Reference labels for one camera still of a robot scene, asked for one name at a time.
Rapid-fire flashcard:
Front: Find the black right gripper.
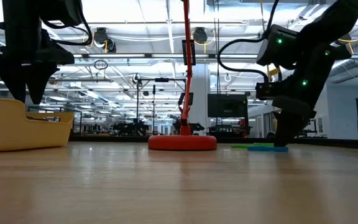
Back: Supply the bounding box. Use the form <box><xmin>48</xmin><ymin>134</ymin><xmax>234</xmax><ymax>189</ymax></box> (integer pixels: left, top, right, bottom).
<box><xmin>255</xmin><ymin>46</ymin><xmax>352</xmax><ymax>147</ymax></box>

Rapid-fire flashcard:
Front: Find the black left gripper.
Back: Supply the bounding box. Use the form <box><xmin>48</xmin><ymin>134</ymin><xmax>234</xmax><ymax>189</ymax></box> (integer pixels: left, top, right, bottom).
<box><xmin>0</xmin><ymin>29</ymin><xmax>74</xmax><ymax>105</ymax></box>

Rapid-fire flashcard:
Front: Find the light blue rubber band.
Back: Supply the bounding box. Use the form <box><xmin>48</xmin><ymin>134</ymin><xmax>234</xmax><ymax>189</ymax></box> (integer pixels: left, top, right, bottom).
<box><xmin>247</xmin><ymin>145</ymin><xmax>289</xmax><ymax>152</ymax></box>

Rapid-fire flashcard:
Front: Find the green rubber band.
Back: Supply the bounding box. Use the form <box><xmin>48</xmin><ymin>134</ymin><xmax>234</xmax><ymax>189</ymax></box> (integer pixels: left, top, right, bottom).
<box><xmin>231</xmin><ymin>142</ymin><xmax>275</xmax><ymax>149</ymax></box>

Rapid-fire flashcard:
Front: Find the yellow plastic bin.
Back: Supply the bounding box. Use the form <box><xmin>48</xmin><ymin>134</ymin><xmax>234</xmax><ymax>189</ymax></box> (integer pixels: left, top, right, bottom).
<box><xmin>0</xmin><ymin>98</ymin><xmax>75</xmax><ymax>152</ymax></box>

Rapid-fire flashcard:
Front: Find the black monitor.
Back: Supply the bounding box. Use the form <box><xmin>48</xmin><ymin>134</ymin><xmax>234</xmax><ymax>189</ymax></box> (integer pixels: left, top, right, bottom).
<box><xmin>207</xmin><ymin>93</ymin><xmax>249</xmax><ymax>118</ymax></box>

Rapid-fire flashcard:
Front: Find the red desk lamp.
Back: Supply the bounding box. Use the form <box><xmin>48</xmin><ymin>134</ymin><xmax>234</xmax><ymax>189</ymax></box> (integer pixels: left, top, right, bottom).
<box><xmin>147</xmin><ymin>0</ymin><xmax>218</xmax><ymax>152</ymax></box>

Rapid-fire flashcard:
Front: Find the black table frame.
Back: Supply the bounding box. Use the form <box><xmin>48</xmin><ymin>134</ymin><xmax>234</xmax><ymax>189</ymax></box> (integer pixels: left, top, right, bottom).
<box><xmin>68</xmin><ymin>134</ymin><xmax>358</xmax><ymax>151</ymax></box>

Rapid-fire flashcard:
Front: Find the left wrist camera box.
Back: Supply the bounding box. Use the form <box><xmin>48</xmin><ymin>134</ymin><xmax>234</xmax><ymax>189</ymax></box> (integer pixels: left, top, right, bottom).
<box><xmin>39</xmin><ymin>0</ymin><xmax>83</xmax><ymax>27</ymax></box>

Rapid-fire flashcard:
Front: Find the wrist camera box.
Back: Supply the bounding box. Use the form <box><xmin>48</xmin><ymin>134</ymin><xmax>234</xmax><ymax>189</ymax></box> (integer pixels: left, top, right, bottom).
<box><xmin>39</xmin><ymin>0</ymin><xmax>83</xmax><ymax>27</ymax></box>
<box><xmin>256</xmin><ymin>24</ymin><xmax>300</xmax><ymax>68</ymax></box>

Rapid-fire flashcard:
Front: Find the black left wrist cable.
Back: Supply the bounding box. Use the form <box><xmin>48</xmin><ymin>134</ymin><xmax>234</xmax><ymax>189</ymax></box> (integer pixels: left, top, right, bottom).
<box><xmin>42</xmin><ymin>0</ymin><xmax>93</xmax><ymax>47</ymax></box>

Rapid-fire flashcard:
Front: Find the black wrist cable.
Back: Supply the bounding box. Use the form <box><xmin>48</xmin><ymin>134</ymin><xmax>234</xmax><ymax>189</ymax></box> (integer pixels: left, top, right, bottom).
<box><xmin>42</xmin><ymin>0</ymin><xmax>93</xmax><ymax>47</ymax></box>
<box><xmin>218</xmin><ymin>0</ymin><xmax>281</xmax><ymax>83</ymax></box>

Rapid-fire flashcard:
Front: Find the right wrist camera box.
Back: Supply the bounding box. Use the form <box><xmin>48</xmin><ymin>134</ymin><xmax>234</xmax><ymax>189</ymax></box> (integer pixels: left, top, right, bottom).
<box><xmin>256</xmin><ymin>24</ymin><xmax>300</xmax><ymax>68</ymax></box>

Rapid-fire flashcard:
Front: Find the ceiling cable reel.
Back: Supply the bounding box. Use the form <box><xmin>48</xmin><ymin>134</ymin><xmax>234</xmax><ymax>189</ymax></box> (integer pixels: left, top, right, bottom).
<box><xmin>193</xmin><ymin>27</ymin><xmax>208</xmax><ymax>44</ymax></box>
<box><xmin>93</xmin><ymin>27</ymin><xmax>117</xmax><ymax>54</ymax></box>

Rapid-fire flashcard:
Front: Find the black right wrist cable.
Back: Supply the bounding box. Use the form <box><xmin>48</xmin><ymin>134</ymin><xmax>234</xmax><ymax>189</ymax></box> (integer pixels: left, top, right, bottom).
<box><xmin>218</xmin><ymin>0</ymin><xmax>281</xmax><ymax>83</ymax></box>

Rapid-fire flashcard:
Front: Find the yellow hanging cable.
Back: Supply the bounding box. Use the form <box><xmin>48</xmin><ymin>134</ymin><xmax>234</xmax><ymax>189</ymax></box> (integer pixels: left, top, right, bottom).
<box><xmin>259</xmin><ymin>0</ymin><xmax>265</xmax><ymax>27</ymax></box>

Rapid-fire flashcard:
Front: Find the black background rig frame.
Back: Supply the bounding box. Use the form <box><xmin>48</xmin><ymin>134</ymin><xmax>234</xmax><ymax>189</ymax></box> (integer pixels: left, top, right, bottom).
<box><xmin>136</xmin><ymin>77</ymin><xmax>188</xmax><ymax>135</ymax></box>

